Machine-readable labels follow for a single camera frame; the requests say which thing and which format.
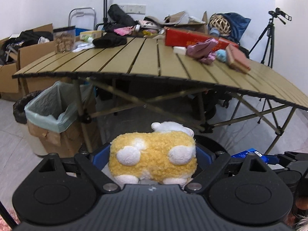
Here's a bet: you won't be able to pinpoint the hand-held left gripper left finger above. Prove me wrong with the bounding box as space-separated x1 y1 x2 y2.
36 144 120 193

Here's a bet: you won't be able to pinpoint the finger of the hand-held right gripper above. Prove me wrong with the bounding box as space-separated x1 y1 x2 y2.
264 151 308 168

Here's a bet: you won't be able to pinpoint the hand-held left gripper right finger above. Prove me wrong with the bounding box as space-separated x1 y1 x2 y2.
185 147 272 193

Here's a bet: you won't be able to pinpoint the blue box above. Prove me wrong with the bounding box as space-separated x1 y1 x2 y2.
230 148 269 165

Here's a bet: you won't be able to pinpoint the yellow white plush toy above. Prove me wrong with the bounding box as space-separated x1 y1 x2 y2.
108 121 198 190

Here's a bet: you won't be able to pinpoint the light blue plush toy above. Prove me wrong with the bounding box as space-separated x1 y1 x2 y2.
215 49 228 62

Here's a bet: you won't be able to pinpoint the red cardboard box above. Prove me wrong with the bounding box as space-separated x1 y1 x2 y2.
164 27 240 53

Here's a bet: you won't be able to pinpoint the bin with green liner bag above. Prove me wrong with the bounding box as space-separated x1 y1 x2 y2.
24 80 81 157

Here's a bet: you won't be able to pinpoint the tan folding table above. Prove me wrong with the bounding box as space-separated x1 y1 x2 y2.
12 36 308 150

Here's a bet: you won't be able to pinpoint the mauve shiny cloth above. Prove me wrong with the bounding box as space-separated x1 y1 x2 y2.
186 38 220 65

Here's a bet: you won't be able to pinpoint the white paper sheets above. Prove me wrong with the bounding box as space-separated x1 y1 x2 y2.
72 41 95 53

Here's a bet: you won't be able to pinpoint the pink fluffy rug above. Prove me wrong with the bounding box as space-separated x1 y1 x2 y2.
0 212 21 231

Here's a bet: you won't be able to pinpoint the black cloth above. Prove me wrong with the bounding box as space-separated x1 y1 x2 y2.
93 36 127 49

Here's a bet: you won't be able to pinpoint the large cardboard box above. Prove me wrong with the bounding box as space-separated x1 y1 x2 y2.
17 23 58 94
0 37 21 100

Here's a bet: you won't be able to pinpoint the clear snack jar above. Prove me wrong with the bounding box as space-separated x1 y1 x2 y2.
53 26 76 53

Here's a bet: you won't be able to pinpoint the yellow carton box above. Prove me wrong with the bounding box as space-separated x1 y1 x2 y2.
79 30 103 39

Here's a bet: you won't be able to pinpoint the pink pouch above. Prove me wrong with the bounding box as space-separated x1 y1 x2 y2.
114 26 134 36

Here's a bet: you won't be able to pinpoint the open brown cardboard box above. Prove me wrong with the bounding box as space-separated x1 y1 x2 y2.
166 11 208 34

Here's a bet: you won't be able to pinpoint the wicker ball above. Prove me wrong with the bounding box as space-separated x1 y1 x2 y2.
208 14 232 35

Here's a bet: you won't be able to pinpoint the black clothes pile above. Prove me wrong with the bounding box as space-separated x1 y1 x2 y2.
5 30 53 53

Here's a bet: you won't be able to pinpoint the dark blue cloth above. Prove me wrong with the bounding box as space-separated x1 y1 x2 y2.
223 12 251 42

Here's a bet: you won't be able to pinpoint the black bag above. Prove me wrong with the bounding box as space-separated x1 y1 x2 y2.
107 4 136 27

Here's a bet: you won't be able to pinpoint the black camera tripod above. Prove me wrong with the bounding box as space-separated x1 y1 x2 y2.
248 17 277 124

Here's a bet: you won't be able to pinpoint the grey metal tube frame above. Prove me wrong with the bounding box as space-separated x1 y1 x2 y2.
69 7 97 29

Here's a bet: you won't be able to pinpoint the white wall socket panel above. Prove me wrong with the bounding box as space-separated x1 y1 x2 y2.
117 4 146 14

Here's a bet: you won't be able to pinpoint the black trolley handle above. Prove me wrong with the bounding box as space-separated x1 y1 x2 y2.
95 0 113 29

